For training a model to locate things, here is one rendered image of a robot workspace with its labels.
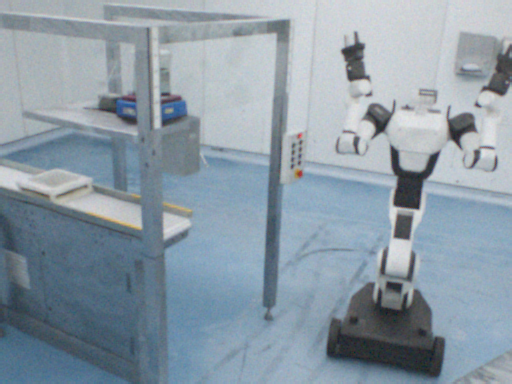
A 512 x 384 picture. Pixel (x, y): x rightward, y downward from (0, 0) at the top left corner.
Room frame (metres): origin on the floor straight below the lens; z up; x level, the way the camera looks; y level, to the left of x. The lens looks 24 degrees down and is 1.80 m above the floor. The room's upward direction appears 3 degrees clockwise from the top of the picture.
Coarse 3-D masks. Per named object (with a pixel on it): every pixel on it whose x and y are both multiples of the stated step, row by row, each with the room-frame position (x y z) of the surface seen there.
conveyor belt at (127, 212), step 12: (0, 168) 2.86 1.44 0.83; (0, 180) 2.68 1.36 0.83; (12, 180) 2.69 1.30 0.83; (0, 192) 2.53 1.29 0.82; (72, 204) 2.41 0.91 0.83; (84, 204) 2.42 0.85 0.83; (96, 204) 2.43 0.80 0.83; (108, 204) 2.44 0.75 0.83; (120, 204) 2.45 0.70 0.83; (132, 204) 2.45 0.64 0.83; (108, 216) 2.30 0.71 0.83; (120, 216) 2.30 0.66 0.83; (132, 216) 2.31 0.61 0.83; (168, 216) 2.33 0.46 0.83; (180, 216) 2.34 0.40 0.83; (168, 228) 2.21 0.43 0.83; (180, 228) 2.25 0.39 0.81
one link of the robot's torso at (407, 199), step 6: (402, 180) 2.74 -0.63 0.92; (408, 180) 2.73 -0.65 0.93; (420, 180) 2.74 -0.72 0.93; (402, 186) 2.72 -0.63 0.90; (408, 186) 2.71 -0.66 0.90; (414, 186) 2.71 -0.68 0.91; (420, 186) 2.70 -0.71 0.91; (402, 192) 2.72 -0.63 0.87; (408, 192) 2.71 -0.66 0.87; (402, 198) 2.72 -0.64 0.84; (408, 198) 2.71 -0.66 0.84; (414, 198) 2.70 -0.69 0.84; (402, 204) 2.72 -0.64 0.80; (408, 204) 2.71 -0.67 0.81; (414, 204) 2.70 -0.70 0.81
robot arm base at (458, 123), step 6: (462, 114) 2.74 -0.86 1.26; (468, 114) 2.72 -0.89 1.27; (450, 120) 2.73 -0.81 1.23; (456, 120) 2.71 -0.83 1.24; (462, 120) 2.70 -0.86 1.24; (468, 120) 2.68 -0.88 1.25; (474, 120) 2.68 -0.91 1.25; (450, 126) 2.72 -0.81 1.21; (456, 126) 2.68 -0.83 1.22; (462, 126) 2.66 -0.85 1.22; (468, 126) 2.67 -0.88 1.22; (456, 132) 2.67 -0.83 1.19; (456, 138) 2.69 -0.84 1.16; (456, 144) 2.73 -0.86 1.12
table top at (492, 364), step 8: (496, 360) 1.36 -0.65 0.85; (504, 360) 1.36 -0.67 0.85; (480, 368) 1.32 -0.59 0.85; (488, 368) 1.32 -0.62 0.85; (496, 368) 1.32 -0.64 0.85; (504, 368) 1.32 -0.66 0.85; (464, 376) 1.28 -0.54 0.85; (472, 376) 1.28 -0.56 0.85; (480, 376) 1.28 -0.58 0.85; (488, 376) 1.28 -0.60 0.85; (496, 376) 1.28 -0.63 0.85; (504, 376) 1.28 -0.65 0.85
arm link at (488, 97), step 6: (492, 84) 2.56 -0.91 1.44; (498, 84) 2.55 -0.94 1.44; (486, 90) 2.60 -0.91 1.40; (492, 90) 2.56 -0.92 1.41; (498, 90) 2.54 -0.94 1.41; (504, 90) 2.54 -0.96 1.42; (480, 96) 2.55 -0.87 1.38; (486, 96) 2.53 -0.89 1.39; (492, 96) 2.51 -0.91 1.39; (498, 96) 2.54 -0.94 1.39; (480, 102) 2.53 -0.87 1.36; (486, 102) 2.51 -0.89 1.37; (492, 102) 2.51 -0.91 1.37; (498, 102) 2.54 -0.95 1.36; (480, 108) 2.59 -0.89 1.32; (486, 108) 2.54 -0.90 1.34; (492, 108) 2.54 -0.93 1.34; (498, 108) 2.56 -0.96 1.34
